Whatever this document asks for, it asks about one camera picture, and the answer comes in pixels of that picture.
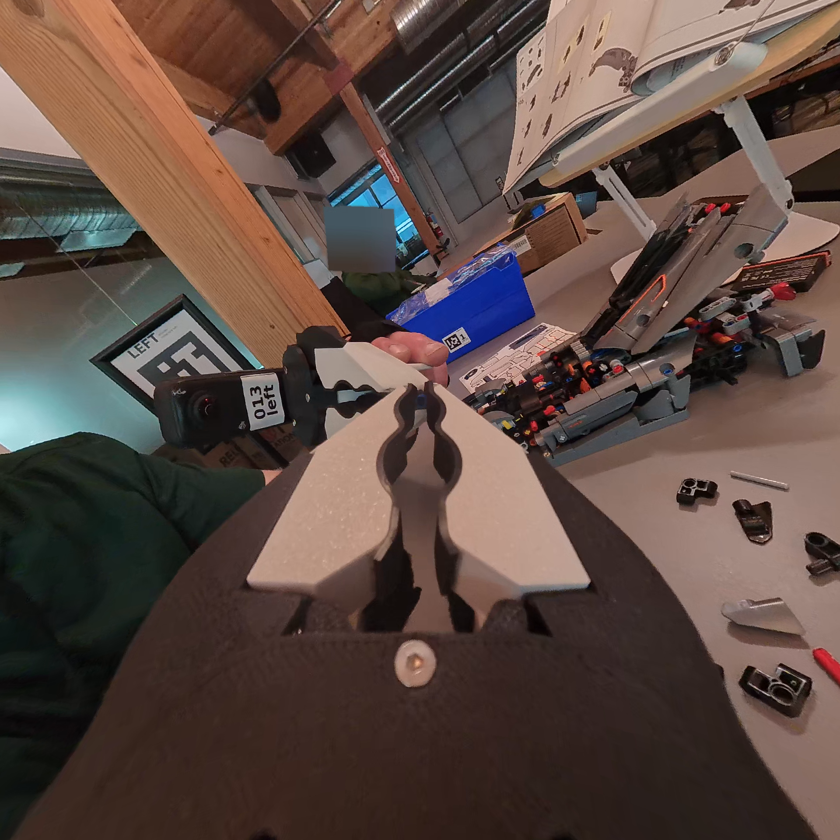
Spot instruction booklet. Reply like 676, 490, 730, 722
502, 0, 840, 196

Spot person's green shirt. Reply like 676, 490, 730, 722
0, 432, 266, 831

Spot framed tag poster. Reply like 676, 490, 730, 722
90, 294, 262, 421

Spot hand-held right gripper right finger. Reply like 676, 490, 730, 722
425, 381, 592, 630

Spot silver ventilation duct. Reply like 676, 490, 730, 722
392, 0, 473, 55

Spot scattered loose lego pieces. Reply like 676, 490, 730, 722
676, 469, 840, 719

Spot blue bin with square tag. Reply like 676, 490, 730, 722
386, 252, 536, 363

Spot white sticker sheet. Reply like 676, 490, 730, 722
458, 322, 580, 396

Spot cardboard box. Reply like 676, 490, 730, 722
472, 192, 589, 277

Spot black battery pack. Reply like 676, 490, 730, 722
728, 249, 836, 296

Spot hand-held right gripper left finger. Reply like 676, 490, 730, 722
247, 385, 421, 627

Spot black wall speaker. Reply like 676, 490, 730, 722
287, 133, 337, 179

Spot grey lego car model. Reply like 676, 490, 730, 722
462, 192, 826, 468

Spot white book stand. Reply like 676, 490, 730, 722
538, 39, 840, 284

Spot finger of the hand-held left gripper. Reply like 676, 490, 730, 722
323, 387, 398, 437
314, 340, 434, 395

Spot thick wooden post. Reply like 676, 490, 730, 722
0, 0, 350, 343

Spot clear bag with white strip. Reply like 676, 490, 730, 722
392, 249, 521, 312

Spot person's left hand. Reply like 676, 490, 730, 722
369, 330, 452, 389

